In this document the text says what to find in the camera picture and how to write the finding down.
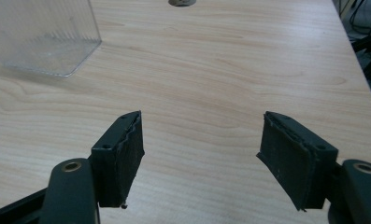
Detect clear plastic container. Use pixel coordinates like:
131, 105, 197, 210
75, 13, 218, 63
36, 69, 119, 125
0, 0, 103, 77

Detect grey table cable grommet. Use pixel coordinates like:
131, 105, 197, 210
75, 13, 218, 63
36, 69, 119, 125
167, 0, 197, 7

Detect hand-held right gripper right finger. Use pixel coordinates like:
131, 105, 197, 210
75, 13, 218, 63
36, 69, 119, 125
256, 110, 339, 212

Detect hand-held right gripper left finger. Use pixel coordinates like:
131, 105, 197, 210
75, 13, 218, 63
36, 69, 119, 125
88, 110, 146, 209

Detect black cables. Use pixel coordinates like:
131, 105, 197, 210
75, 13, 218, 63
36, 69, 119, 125
338, 0, 371, 35

